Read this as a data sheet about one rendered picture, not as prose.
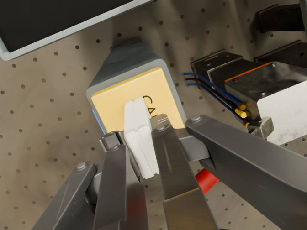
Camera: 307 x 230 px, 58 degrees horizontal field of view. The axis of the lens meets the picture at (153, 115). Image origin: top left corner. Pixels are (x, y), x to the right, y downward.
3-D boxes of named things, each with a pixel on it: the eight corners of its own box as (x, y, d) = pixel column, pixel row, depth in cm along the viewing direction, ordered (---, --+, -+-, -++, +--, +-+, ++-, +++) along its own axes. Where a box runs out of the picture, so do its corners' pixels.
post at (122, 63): (151, 66, 66) (196, 133, 24) (122, 78, 66) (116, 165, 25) (140, 35, 64) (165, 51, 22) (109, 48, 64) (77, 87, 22)
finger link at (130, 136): (156, 175, 16) (144, 180, 16) (147, 132, 22) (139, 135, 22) (135, 131, 15) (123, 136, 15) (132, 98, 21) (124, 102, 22)
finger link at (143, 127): (135, 131, 15) (148, 125, 15) (132, 98, 21) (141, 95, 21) (156, 175, 16) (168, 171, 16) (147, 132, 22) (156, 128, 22)
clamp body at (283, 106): (232, 75, 69) (337, 123, 35) (187, 93, 69) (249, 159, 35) (223, 47, 67) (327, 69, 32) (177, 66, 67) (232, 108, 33)
